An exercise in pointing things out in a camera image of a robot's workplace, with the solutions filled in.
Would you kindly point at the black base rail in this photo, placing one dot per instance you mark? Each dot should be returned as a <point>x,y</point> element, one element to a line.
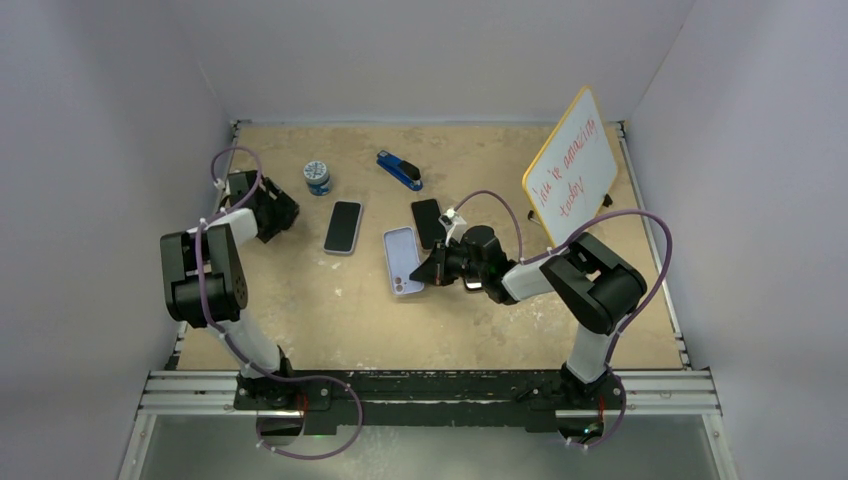
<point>537,401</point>

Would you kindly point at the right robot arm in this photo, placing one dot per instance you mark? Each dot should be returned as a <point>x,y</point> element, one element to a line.
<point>597,286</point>

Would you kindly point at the yellow framed whiteboard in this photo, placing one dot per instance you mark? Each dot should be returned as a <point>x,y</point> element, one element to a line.
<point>573,171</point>

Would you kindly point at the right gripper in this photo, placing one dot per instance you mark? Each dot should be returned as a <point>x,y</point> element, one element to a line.
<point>434,270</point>

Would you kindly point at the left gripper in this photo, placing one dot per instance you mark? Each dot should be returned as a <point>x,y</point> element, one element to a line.
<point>284,210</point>

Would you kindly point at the phone in pink case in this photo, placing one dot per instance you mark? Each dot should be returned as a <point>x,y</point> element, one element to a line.
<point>426,214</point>

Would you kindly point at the blue stapler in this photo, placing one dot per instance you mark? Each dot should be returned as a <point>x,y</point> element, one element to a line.
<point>405,172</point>

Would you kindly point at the lilac phone case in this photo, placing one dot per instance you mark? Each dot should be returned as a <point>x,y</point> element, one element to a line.
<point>402,258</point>
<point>358,232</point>

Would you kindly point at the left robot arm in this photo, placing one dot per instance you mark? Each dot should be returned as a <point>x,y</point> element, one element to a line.
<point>205,285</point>

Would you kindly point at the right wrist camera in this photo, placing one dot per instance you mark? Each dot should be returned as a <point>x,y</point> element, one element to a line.
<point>454,225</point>

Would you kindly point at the phone in clear case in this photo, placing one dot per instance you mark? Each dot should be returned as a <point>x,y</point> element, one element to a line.
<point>472,285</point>

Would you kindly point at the blue white jar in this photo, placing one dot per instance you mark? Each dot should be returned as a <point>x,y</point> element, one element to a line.
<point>317,178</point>

